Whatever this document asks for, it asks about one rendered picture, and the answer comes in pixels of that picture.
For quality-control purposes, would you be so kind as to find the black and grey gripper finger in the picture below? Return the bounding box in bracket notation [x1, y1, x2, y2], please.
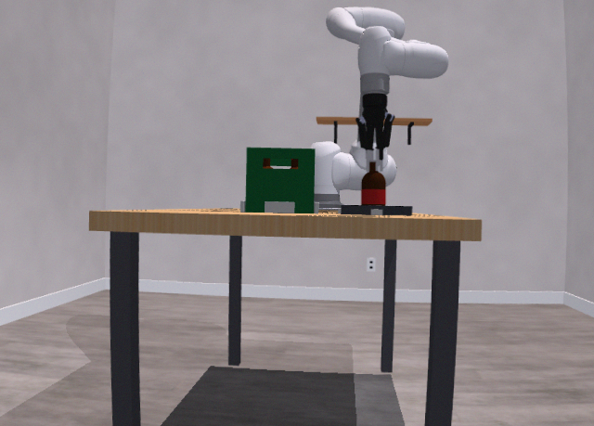
[373, 111, 394, 172]
[355, 113, 375, 172]

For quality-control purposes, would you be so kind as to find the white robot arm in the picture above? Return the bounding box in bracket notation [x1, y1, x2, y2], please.
[310, 7, 449, 208]

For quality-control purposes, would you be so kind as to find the green bottle crate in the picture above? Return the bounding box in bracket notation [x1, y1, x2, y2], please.
[245, 148, 315, 213]

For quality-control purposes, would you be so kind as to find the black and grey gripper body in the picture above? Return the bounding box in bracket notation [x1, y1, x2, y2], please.
[362, 93, 388, 125]

